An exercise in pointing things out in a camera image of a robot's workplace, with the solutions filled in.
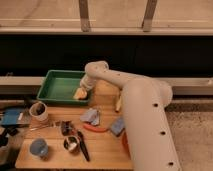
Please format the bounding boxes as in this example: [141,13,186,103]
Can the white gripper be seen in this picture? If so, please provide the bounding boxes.
[73,75,96,100]

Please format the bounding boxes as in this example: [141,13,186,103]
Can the yellow apple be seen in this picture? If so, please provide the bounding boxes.
[78,89,87,99]

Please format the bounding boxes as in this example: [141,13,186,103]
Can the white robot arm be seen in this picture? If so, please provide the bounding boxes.
[80,61,182,171]

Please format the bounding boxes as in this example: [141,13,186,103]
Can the metal cup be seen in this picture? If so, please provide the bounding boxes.
[64,136,79,153]

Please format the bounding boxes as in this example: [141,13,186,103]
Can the blue cup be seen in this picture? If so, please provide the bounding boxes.
[30,138,48,157]

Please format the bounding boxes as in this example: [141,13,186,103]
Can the green plastic tray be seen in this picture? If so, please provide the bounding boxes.
[37,70,91,106]

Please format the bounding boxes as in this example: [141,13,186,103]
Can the grey blue cloth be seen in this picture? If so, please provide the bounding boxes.
[80,108,100,126]

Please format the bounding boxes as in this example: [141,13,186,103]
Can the small dark metal object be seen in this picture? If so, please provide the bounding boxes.
[60,121,73,136]

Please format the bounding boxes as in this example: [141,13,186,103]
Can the yellow banana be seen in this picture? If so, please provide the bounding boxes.
[115,95,122,112]

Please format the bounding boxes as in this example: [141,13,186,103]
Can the white mug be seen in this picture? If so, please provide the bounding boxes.
[29,102,48,121]

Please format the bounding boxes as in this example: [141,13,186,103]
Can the wooden board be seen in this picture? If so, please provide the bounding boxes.
[15,81,132,171]

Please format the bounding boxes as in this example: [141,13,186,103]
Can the blue sponge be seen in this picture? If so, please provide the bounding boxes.
[110,117,125,136]

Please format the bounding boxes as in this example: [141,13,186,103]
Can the metal spoon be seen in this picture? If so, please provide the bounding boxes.
[30,122,60,131]

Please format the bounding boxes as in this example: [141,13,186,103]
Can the orange bowl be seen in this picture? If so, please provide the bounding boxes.
[122,132,130,157]

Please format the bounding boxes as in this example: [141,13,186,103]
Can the blue box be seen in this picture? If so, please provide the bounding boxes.
[0,108,24,127]

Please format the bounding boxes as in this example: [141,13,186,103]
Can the black handled knife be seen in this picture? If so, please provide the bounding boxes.
[77,131,90,162]

